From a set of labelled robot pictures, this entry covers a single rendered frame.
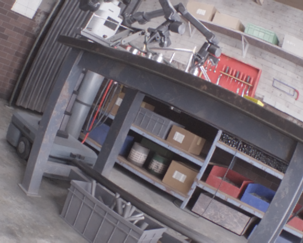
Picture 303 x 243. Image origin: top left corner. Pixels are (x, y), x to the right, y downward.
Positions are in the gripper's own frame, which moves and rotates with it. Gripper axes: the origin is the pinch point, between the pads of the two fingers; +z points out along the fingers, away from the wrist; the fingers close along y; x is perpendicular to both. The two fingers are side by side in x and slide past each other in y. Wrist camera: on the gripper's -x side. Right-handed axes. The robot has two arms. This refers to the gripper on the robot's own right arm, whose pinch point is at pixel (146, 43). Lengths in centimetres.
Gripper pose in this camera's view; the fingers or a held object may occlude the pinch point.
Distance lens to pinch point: 168.1
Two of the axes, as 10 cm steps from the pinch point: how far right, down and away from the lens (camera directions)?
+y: -7.4, -3.8, 5.6
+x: -2.6, -6.1, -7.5
